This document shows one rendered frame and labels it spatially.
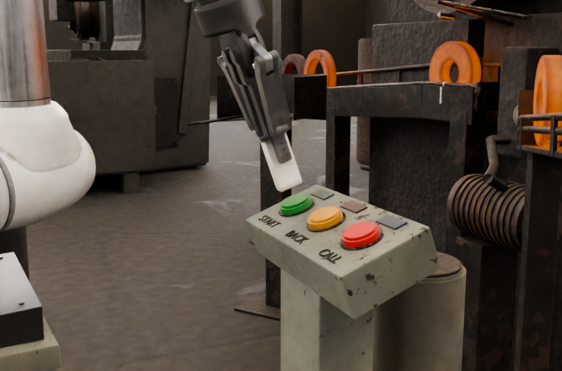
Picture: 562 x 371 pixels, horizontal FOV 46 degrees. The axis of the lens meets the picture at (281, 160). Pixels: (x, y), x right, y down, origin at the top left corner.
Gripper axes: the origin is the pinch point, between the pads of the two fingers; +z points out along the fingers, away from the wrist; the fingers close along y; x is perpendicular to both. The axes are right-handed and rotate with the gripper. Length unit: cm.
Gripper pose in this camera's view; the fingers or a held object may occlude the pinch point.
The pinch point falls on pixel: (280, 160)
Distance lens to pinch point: 78.8
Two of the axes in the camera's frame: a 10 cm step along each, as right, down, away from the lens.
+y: -4.2, -1.5, 8.9
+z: 3.1, 9.0, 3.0
